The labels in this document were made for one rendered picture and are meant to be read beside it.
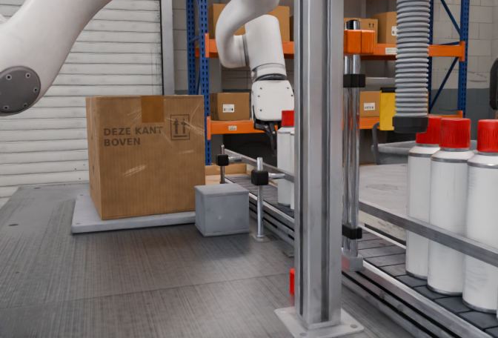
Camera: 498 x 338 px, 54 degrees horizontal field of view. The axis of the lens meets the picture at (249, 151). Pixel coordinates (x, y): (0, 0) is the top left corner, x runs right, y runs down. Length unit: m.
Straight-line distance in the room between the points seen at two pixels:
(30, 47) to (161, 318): 0.40
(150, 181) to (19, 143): 3.81
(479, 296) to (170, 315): 0.37
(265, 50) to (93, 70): 3.75
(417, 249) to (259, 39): 0.69
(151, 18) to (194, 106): 3.83
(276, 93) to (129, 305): 0.63
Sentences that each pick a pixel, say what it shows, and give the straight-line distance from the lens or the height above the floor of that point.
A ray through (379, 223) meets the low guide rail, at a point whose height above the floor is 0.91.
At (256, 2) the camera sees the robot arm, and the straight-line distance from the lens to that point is 1.08.
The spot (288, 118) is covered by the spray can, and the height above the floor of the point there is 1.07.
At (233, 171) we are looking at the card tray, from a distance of 1.81.
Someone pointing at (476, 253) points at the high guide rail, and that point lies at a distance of 0.55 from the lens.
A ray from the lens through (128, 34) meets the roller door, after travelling 4.89.
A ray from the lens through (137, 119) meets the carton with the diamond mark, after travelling 1.11.
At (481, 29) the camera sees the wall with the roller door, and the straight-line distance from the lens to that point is 6.84.
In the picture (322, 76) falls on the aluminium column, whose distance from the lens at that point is 0.59.
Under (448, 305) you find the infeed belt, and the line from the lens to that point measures 0.61.
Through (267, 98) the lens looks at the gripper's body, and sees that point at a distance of 1.14.
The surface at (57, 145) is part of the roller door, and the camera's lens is 4.86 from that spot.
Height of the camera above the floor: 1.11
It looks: 6 degrees down
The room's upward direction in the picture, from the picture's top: 1 degrees counter-clockwise
